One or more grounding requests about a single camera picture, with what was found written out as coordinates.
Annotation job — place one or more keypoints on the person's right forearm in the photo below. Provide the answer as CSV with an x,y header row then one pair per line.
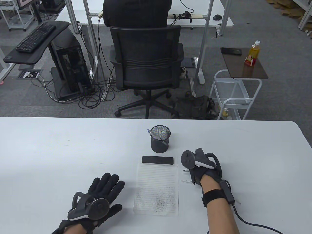
x,y
221,219

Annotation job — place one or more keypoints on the brown side table top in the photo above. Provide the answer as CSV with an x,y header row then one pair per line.
x,y
248,70

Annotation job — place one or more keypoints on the black office chair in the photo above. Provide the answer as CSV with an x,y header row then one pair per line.
x,y
146,56

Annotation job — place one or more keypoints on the black computer mouse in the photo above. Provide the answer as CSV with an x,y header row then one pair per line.
x,y
217,17

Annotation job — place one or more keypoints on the black rectangular block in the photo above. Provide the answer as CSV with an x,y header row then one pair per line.
x,y
158,160

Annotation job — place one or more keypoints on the black wrist band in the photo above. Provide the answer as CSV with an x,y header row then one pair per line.
x,y
214,196

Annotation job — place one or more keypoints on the aluminium frame post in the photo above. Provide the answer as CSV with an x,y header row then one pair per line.
x,y
72,17
206,36
95,43
225,17

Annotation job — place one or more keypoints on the small yellow bottle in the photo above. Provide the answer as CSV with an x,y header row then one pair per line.
x,y
226,114

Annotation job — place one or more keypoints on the black monitor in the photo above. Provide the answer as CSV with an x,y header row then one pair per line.
x,y
25,3

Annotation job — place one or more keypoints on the white metal rack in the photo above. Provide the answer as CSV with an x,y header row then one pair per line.
x,y
18,22

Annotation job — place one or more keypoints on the beige wooden strip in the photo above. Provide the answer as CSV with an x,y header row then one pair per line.
x,y
198,16

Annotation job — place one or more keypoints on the black computer tower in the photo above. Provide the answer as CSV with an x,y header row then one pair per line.
x,y
70,65

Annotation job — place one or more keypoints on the black phone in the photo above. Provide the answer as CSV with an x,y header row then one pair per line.
x,y
231,51

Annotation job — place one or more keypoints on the black keyboard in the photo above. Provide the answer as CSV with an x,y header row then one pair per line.
x,y
35,37

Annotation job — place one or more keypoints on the person's left forearm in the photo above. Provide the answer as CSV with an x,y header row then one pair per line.
x,y
74,229

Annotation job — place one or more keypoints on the person's left hand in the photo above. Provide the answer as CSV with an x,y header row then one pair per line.
x,y
109,185

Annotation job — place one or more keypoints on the black mesh pencil holder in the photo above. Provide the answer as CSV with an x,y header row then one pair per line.
x,y
159,147

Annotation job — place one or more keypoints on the white shelf frame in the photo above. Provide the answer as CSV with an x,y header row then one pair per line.
x,y
304,17

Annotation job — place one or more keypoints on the floor outlet box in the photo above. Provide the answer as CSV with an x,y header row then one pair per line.
x,y
29,74

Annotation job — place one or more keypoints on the black keyboard tray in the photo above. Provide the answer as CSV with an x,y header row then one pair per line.
x,y
17,57

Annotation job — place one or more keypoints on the lined paper sheet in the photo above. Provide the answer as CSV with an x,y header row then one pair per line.
x,y
156,185

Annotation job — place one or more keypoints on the white desk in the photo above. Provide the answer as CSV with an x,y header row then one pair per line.
x,y
62,18

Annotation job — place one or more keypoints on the person's right hand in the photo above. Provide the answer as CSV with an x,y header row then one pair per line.
x,y
197,175

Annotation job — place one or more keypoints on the dark backpack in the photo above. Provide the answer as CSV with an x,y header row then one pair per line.
x,y
195,107

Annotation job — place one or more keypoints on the black and white hand controller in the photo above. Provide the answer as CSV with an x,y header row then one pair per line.
x,y
97,209
187,158

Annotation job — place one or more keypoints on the brown cardboard pieces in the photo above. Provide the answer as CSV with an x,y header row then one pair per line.
x,y
285,7

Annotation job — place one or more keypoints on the yellow drink bottle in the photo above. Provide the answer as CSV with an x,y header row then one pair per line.
x,y
253,54

